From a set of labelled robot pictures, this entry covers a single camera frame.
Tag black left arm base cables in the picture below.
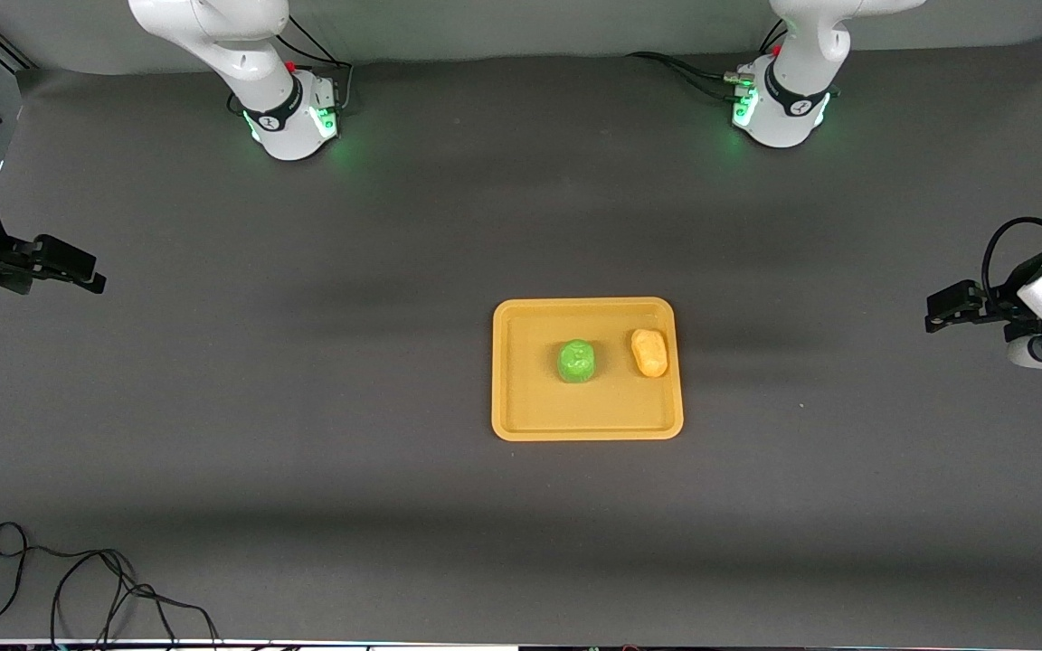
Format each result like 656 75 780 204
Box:
626 18 789 102

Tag thin black loose cable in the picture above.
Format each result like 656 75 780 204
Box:
0 522 222 647

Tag green toy apple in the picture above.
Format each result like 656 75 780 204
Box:
556 338 599 385

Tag orange plastic tray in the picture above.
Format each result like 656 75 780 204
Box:
491 297 685 442

